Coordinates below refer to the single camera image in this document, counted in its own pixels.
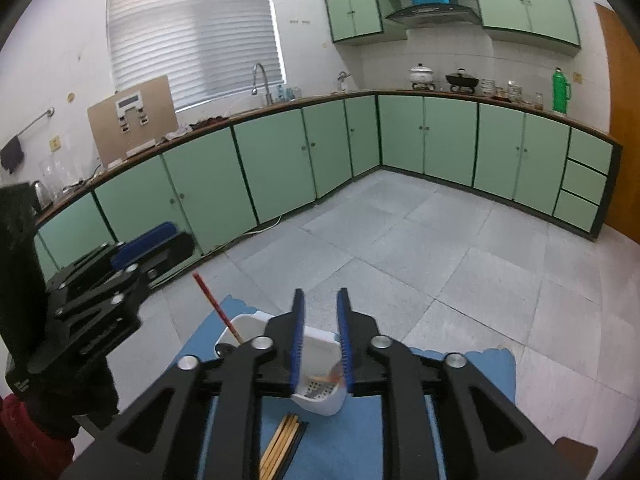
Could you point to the wooden panel water purifier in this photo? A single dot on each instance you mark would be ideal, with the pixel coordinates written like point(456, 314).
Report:
point(132, 125)

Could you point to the steel electric kettle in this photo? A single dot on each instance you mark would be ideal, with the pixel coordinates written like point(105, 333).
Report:
point(41, 194)

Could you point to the blue table mat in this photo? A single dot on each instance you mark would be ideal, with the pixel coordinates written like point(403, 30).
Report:
point(345, 445)

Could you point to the green wall cabinets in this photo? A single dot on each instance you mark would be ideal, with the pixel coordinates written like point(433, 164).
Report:
point(525, 5)

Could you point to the white window blind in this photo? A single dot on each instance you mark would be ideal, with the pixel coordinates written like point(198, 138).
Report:
point(195, 35)

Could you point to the small glass jar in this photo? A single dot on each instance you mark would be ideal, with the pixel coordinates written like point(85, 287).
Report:
point(538, 100)

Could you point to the white enamel pot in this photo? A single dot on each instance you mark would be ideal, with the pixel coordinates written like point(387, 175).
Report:
point(421, 75)

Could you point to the green thermos flask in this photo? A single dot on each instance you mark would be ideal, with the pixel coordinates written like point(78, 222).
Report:
point(561, 92)

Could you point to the dark hanging towel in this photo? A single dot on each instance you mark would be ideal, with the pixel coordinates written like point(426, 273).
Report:
point(12, 156)

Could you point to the black wok with lid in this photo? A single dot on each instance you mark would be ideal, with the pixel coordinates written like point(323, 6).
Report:
point(462, 80)

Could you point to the green base cabinet with drawers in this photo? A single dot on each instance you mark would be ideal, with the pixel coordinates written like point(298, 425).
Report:
point(450, 140)

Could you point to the white two-compartment utensil holder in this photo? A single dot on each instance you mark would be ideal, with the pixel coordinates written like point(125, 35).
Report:
point(320, 405)

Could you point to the small chrome tap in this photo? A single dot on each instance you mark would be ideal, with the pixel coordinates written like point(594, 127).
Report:
point(343, 82)

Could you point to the brown wooden door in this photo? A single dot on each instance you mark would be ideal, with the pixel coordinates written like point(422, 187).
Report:
point(620, 125)

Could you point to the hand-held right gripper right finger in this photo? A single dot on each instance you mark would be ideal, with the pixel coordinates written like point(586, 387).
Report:
point(345, 345)

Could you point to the steel towel bar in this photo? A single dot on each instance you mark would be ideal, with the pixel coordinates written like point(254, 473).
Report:
point(35, 122)

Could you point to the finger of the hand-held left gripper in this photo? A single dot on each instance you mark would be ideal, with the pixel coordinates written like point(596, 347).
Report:
point(145, 245)
point(95, 320)

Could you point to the rags on counter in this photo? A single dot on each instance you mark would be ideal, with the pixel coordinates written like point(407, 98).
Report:
point(200, 125)

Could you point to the bottles beside sink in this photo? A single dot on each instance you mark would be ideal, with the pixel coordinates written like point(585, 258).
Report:
point(289, 92)

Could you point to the stack of small bowls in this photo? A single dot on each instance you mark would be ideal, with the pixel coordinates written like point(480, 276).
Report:
point(487, 86)

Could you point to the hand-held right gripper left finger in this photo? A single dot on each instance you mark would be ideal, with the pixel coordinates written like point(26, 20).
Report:
point(298, 345)

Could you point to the black chopstick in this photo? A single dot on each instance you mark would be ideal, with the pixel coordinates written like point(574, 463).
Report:
point(291, 452)
point(299, 442)

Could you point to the light wooden chopstick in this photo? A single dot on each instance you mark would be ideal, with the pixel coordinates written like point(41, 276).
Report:
point(285, 447)
point(275, 445)

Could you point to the range hood with blue chimney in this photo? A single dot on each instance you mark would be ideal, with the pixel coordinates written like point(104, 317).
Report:
point(430, 0)

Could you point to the steel kitchen faucet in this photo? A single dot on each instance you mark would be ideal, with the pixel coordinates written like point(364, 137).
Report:
point(260, 75)

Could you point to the clear glass pitcher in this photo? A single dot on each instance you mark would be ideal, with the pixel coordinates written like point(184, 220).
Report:
point(57, 175)

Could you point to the red patterned chopstick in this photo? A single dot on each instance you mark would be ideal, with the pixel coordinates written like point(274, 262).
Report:
point(327, 376)
point(215, 305)

